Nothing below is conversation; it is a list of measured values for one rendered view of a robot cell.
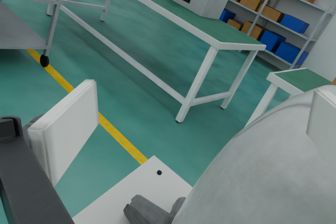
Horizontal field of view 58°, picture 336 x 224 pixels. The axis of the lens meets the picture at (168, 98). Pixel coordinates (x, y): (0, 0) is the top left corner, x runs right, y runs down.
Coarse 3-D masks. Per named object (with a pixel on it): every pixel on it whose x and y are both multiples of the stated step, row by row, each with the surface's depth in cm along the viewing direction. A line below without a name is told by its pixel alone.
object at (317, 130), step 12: (312, 96) 18; (324, 96) 16; (312, 108) 18; (324, 108) 16; (312, 120) 18; (324, 120) 16; (312, 132) 17; (324, 132) 16; (324, 144) 16; (324, 156) 16
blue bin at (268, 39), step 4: (264, 32) 552; (268, 32) 548; (272, 32) 558; (264, 36) 553; (268, 36) 548; (272, 36) 544; (276, 36) 539; (280, 36) 553; (260, 40) 559; (264, 40) 554; (268, 40) 549; (272, 40) 545; (276, 40) 542; (280, 40) 556; (284, 40) 571; (268, 44) 550; (272, 44) 545; (276, 44) 553; (268, 48) 551; (272, 48) 551; (276, 48) 565
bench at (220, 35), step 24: (144, 0) 250; (168, 0) 284; (192, 24) 229; (216, 24) 273; (216, 48) 220; (240, 48) 243; (264, 48) 283; (144, 72) 265; (240, 72) 293; (192, 96) 237; (216, 96) 277
